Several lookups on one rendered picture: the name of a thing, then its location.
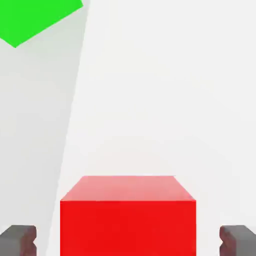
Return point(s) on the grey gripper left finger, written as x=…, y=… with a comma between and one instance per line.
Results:
x=16, y=240

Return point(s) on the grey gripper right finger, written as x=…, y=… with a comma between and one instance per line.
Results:
x=240, y=240

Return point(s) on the small red cube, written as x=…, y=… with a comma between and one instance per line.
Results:
x=128, y=224

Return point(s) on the small green cube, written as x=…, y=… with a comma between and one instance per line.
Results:
x=30, y=18

